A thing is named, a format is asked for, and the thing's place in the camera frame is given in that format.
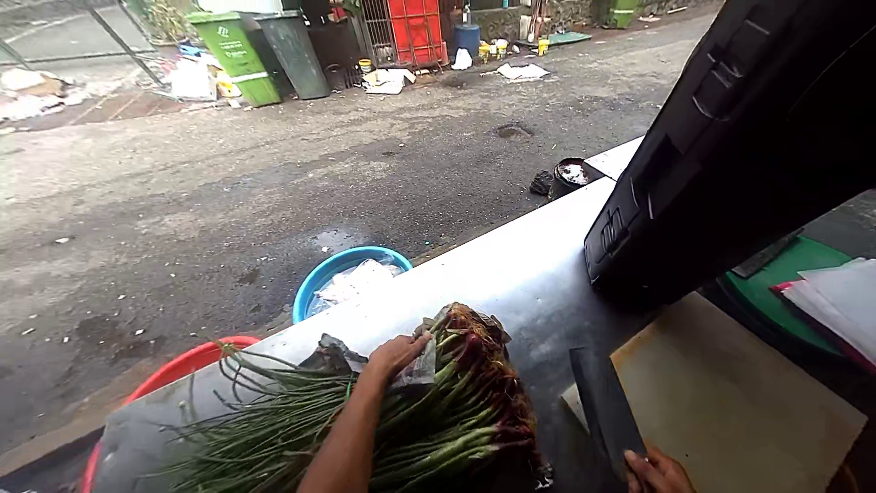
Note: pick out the person's right hand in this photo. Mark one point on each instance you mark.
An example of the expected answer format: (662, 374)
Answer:
(662, 474)

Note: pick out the person's left hand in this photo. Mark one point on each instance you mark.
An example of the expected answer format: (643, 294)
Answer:
(391, 357)

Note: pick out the person's right thumb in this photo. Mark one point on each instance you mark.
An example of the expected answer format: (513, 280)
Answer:
(638, 464)

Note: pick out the person's left fingers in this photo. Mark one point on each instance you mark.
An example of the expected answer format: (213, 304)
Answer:
(421, 340)

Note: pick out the grey newspaper wrapping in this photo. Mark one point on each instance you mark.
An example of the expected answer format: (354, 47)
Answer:
(419, 366)

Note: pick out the black cleaver knife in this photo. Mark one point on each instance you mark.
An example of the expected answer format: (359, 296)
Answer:
(608, 407)

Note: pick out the person's left forearm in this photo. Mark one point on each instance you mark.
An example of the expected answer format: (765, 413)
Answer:
(352, 430)

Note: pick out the pile of red-bulbed spring onions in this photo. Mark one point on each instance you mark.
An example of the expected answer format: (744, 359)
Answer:
(438, 411)

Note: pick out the white plastic bag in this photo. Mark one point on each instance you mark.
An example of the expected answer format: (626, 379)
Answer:
(363, 279)

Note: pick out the white worn cutting board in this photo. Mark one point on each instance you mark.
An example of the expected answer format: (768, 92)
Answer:
(732, 397)

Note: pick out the blue round basin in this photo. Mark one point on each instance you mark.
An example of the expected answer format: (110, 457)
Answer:
(327, 268)

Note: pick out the black crumpled bag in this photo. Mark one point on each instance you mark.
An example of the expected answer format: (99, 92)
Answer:
(541, 183)

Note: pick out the black bucket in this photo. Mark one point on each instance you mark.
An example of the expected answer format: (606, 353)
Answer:
(562, 186)

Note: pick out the green round lid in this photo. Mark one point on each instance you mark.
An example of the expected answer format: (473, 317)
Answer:
(794, 287)

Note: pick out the red round basin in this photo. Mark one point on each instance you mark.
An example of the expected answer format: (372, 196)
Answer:
(179, 365)

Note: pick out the white flattened carton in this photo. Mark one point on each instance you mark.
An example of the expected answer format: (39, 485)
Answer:
(387, 81)

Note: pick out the white knotted bag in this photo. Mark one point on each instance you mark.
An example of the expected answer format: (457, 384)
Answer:
(462, 59)

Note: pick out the white flat sheet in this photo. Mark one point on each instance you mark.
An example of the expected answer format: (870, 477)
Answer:
(523, 72)

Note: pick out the blue barrel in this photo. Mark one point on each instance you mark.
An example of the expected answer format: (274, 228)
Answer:
(467, 41)

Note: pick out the red caged cabinet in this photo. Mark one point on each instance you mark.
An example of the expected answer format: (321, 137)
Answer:
(416, 31)

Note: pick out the dark grey wheeled bin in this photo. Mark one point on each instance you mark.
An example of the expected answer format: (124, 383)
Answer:
(295, 55)

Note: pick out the green flat board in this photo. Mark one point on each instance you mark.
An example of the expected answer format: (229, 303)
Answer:
(564, 39)

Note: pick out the pile of mixed rubbish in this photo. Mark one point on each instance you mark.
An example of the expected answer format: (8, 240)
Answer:
(195, 79)

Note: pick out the pile of white rubbish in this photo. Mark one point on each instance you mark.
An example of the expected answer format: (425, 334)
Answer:
(31, 92)

